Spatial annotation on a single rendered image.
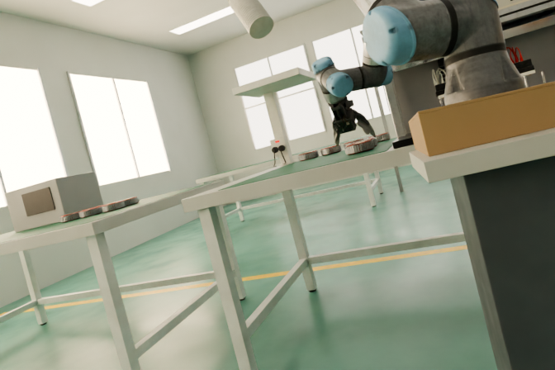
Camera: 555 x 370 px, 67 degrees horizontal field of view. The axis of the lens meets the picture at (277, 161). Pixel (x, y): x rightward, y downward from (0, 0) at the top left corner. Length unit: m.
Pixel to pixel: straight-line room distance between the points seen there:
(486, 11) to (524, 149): 0.29
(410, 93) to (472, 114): 0.97
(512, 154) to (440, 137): 0.13
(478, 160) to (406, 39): 0.26
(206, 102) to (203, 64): 0.81
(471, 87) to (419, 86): 0.94
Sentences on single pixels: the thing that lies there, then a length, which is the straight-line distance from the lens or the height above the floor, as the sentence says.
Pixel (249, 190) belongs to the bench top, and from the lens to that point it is 1.46.
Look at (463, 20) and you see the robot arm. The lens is 0.92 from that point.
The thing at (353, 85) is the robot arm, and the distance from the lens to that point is 1.36.
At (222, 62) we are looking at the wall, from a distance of 9.01.
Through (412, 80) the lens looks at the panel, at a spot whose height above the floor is 0.98.
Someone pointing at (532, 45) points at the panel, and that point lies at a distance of 1.87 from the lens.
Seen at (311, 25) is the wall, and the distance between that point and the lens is 8.43.
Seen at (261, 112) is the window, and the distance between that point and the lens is 8.59.
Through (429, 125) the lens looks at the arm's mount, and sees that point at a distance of 0.86.
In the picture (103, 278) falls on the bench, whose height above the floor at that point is 0.52.
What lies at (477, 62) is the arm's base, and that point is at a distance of 0.92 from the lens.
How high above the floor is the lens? 0.83
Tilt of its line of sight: 1 degrees down
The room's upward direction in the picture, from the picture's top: 14 degrees counter-clockwise
